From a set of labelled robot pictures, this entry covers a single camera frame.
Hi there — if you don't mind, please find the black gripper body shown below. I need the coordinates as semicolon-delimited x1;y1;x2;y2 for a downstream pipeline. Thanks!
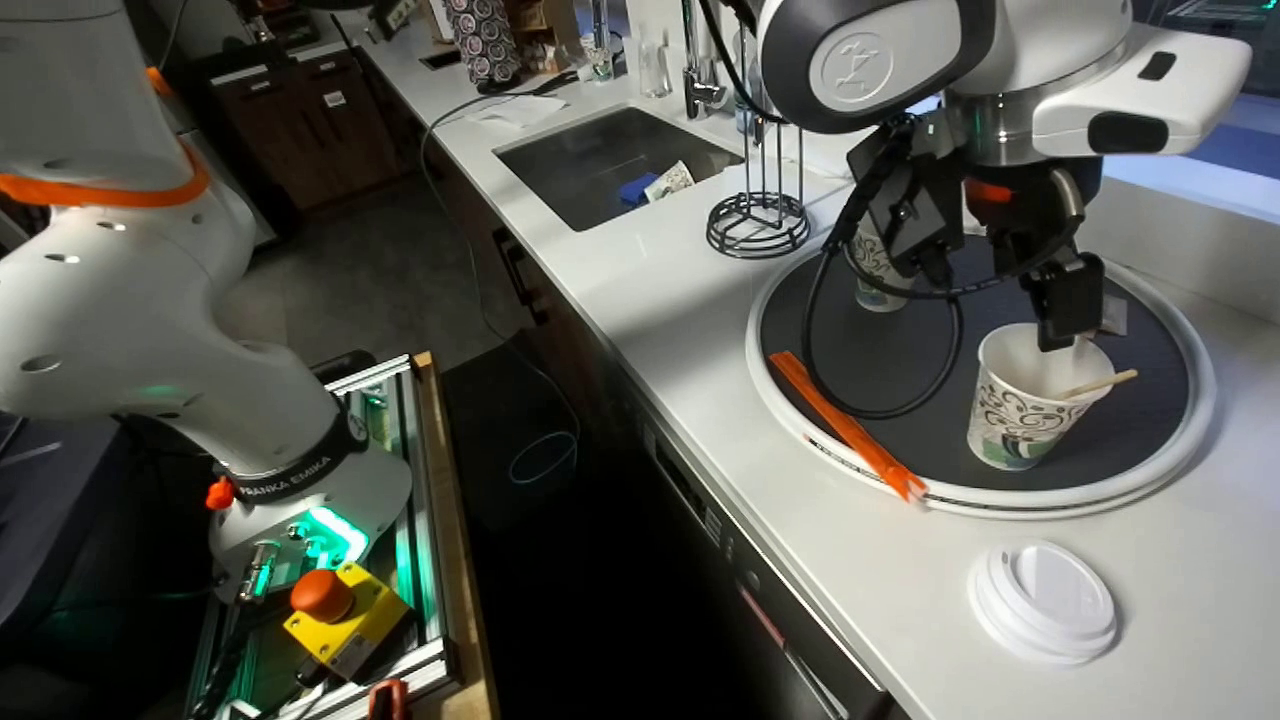
845;125;1102;298

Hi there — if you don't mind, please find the wooden stirrer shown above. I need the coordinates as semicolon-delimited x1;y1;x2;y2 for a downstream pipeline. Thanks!
1058;368;1141;405

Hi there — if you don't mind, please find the patterned paper cup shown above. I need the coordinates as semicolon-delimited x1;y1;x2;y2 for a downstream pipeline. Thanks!
966;324;1115;472
857;267;908;315

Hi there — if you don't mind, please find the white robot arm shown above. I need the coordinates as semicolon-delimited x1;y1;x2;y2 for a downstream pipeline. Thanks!
0;0;1247;573

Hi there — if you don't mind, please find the white plastic cup lid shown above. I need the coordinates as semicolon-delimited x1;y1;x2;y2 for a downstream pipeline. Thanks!
966;539;1118;668

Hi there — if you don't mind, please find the round black white tray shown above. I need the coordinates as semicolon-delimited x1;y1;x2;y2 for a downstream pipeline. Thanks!
748;260;1221;516

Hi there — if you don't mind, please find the orange stick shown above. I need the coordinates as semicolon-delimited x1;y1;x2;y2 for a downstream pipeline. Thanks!
766;351;928;506

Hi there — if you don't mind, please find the blue sponge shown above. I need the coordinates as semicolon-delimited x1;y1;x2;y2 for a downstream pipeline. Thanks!
614;173;654;207

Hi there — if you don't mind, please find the stainless steel sink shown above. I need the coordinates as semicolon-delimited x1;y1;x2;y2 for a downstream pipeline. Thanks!
496;109;734;233

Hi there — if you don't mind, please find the dark wooden cabinet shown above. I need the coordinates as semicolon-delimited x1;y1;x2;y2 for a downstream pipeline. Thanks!
194;50;401;228

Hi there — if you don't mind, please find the yellow emergency stop box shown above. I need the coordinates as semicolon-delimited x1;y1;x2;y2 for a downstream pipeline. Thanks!
282;566;407;680

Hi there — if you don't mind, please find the black wire paper towel holder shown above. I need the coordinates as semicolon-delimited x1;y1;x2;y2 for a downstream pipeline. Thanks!
703;118;813;260

